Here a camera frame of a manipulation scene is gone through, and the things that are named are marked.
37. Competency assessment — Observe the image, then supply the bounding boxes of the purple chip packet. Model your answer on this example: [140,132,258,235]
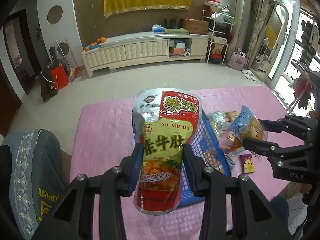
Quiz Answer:
[239,153,255,174]

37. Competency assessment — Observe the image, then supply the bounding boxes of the blue cartoon cake pack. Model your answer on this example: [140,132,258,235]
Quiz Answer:
[228,105,268,142]

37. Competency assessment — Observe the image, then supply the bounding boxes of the orange snack stick pack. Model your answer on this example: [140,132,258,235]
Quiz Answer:
[218,129,242,154]

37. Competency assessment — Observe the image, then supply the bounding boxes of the red peanut snack bag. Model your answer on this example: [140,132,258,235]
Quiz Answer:
[225,111,239,124]

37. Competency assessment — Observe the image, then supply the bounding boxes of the red yellow tofu snack pouch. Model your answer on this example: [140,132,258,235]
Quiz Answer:
[132,88,202,216]

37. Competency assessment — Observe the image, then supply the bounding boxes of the light blue clear snack bag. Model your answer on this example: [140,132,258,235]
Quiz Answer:
[207,111,229,131]

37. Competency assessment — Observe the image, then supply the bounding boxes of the person right hand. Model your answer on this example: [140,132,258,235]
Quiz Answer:
[299,183,312,194]

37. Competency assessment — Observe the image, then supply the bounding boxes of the clothes drying rack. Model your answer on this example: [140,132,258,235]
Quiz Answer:
[285,12,319,116]

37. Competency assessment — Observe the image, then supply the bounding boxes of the white slippers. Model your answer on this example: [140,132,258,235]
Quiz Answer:
[241,69,256,81]

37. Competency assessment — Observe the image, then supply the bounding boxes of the blue plastic basket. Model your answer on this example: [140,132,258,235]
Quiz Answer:
[132,111,231,216]

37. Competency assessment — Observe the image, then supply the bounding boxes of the pink tote bag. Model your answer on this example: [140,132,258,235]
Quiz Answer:
[227,51,247,70]

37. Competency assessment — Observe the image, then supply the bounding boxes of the pink quilted tablecloth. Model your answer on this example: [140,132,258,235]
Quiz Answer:
[69,86,304,240]

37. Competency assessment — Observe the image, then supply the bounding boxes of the white metal shelf rack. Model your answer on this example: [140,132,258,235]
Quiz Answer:
[202,1,234,64]

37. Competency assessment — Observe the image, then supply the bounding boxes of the brown wooden door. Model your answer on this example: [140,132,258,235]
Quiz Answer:
[0,64,22,137]

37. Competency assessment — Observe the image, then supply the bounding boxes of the cardboard box on cabinet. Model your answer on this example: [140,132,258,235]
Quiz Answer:
[180,18,209,35]

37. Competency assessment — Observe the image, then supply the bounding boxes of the dark backpack on floor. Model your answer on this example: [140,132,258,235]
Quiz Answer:
[39,67,58,102]

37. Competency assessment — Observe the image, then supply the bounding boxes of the patterned curtain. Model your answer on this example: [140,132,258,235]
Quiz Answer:
[247,0,273,68]

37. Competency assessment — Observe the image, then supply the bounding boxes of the silver standing air conditioner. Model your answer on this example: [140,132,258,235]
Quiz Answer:
[226,0,252,61]

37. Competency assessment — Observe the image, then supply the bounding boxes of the red shopping bag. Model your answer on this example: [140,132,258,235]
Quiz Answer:
[50,64,69,90]

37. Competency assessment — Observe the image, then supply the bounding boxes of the green folded towel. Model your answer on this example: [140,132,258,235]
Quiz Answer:
[164,28,189,35]

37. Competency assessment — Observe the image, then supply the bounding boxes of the blue tissue pack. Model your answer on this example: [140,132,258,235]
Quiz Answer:
[152,24,165,34]

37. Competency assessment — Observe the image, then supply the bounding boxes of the white tv cabinet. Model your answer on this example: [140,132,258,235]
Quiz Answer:
[81,32,209,76]

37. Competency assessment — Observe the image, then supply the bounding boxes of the oranges on plate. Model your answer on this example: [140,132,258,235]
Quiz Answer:
[84,37,106,52]

